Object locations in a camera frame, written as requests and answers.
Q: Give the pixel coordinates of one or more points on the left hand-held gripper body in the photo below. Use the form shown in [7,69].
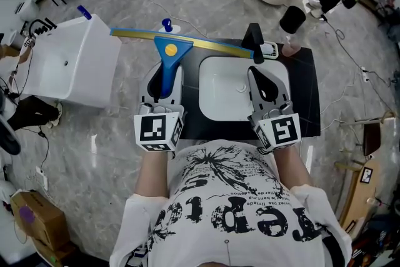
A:
[153,131]

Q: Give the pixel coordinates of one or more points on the pink cup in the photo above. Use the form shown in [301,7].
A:
[291,49]

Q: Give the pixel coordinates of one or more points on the person's right forearm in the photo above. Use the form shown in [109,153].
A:
[292,167]

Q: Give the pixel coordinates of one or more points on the white small bin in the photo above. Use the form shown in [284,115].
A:
[28,9]

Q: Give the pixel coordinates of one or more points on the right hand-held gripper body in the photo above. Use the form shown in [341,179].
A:
[282,131]

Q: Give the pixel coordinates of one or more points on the person's left forearm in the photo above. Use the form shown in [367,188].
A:
[153,172]

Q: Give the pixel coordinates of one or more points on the black curved faucet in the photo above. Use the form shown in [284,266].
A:
[40,26]

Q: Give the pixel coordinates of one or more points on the black round bin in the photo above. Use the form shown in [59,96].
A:
[292,20]

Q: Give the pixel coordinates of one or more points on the wooden chair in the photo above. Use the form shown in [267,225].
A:
[362,178]

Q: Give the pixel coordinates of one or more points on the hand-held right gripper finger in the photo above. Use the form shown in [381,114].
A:
[281,87]
[253,87]

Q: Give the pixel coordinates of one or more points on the white soap basket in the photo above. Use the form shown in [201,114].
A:
[269,50]

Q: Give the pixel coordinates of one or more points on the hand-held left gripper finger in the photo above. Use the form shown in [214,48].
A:
[149,70]
[178,81]

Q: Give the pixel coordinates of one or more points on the white bottle with blue knob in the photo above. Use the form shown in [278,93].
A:
[168,25]

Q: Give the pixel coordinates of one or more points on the white printed t-shirt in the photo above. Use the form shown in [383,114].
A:
[231,206]

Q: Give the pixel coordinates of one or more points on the cardboard box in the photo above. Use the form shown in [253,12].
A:
[39,219]

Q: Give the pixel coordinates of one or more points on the black square faucet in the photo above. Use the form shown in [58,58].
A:
[253,36]

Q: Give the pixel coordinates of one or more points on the blue and gold squeegee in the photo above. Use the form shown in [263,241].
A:
[171,50]

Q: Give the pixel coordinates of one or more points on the white freestanding washbasin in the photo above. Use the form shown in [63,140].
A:
[72,65]

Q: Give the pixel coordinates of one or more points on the black vanity counter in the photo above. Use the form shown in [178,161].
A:
[304,87]

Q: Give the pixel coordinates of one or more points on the white inset sink basin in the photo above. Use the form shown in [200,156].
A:
[225,87]

